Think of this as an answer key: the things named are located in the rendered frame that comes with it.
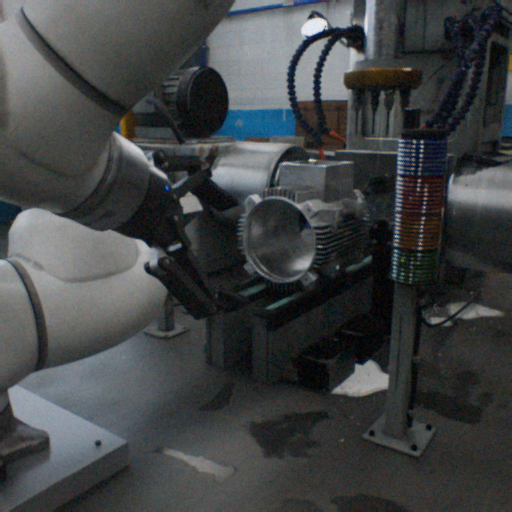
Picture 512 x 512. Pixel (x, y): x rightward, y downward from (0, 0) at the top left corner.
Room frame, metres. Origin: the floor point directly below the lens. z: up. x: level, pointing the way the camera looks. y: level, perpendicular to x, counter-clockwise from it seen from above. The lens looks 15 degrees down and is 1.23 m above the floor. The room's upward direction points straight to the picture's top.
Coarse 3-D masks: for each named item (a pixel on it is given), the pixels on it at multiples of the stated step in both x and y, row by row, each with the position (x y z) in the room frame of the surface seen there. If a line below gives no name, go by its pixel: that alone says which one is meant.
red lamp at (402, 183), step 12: (396, 180) 0.67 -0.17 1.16; (408, 180) 0.65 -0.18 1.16; (420, 180) 0.64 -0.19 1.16; (432, 180) 0.64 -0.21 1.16; (444, 180) 0.65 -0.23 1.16; (396, 192) 0.67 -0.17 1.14; (408, 192) 0.65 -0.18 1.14; (420, 192) 0.64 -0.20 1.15; (432, 192) 0.64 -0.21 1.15; (444, 192) 0.65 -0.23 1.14; (396, 204) 0.66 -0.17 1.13; (408, 204) 0.65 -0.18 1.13; (420, 204) 0.64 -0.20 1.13; (432, 204) 0.64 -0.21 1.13
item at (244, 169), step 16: (240, 144) 1.46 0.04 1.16; (256, 144) 1.44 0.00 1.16; (272, 144) 1.42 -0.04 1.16; (288, 144) 1.40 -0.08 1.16; (224, 160) 1.42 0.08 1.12; (240, 160) 1.39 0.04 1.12; (256, 160) 1.36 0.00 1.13; (272, 160) 1.34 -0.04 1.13; (288, 160) 1.37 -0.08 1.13; (304, 160) 1.44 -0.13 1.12; (224, 176) 1.39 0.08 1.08; (240, 176) 1.36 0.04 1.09; (256, 176) 1.33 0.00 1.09; (272, 176) 1.32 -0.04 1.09; (240, 192) 1.35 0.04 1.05; (256, 192) 1.32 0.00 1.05; (240, 208) 1.35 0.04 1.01; (224, 224) 1.42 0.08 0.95; (304, 224) 1.45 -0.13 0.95
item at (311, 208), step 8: (352, 192) 1.07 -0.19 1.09; (360, 192) 1.08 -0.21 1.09; (248, 200) 0.99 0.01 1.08; (256, 200) 0.99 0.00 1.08; (312, 200) 0.93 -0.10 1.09; (360, 200) 1.06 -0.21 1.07; (248, 208) 0.99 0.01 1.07; (304, 208) 0.92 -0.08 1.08; (312, 208) 0.92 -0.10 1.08; (320, 208) 0.93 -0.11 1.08; (312, 216) 0.92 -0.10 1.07; (248, 264) 0.99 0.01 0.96; (248, 272) 0.99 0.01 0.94; (256, 272) 0.99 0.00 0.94; (312, 272) 0.92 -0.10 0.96; (304, 280) 0.92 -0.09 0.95; (312, 280) 0.91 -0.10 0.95
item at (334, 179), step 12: (288, 168) 1.04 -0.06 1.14; (300, 168) 1.02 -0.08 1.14; (312, 168) 1.01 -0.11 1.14; (324, 168) 0.99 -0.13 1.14; (336, 168) 1.03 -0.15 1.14; (348, 168) 1.07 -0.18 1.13; (288, 180) 1.04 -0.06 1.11; (300, 180) 1.02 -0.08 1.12; (312, 180) 1.01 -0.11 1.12; (324, 180) 0.99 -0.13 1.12; (336, 180) 1.03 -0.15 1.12; (348, 180) 1.07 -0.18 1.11; (324, 192) 0.99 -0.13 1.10; (336, 192) 1.03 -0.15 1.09; (348, 192) 1.07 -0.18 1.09
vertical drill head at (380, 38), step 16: (368, 0) 1.30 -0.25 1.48; (384, 0) 1.27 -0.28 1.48; (400, 0) 1.28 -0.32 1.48; (368, 16) 1.30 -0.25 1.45; (384, 16) 1.27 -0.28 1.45; (400, 16) 1.28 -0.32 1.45; (368, 32) 1.30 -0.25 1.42; (384, 32) 1.27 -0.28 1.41; (400, 32) 1.28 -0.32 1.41; (368, 48) 1.30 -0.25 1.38; (384, 48) 1.27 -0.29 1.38; (400, 48) 1.28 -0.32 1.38; (368, 64) 1.27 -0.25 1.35; (384, 64) 1.25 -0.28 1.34; (400, 64) 1.25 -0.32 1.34; (352, 80) 1.27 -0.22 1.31; (368, 80) 1.24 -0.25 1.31; (384, 80) 1.23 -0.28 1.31; (400, 80) 1.23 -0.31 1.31; (416, 80) 1.25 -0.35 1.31
